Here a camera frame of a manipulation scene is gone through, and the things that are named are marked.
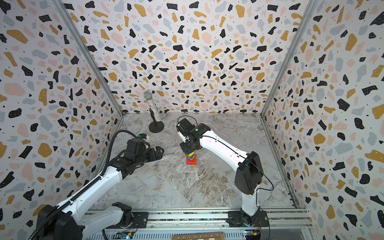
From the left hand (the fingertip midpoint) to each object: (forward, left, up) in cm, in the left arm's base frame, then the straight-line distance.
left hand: (157, 149), depth 82 cm
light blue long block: (-3, -17, -16) cm, 23 cm away
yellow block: (-5, -19, +3) cm, 20 cm away
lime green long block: (-3, -19, -16) cm, 25 cm away
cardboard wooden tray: (-38, -28, -13) cm, 49 cm away
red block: (-1, -20, -11) cm, 23 cm away
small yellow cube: (0, -19, -9) cm, 21 cm away
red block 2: (-2, -18, -14) cm, 23 cm away
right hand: (+1, -15, +1) cm, 15 cm away
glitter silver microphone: (+28, +7, +15) cm, 32 cm away
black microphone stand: (+29, +10, -16) cm, 35 cm away
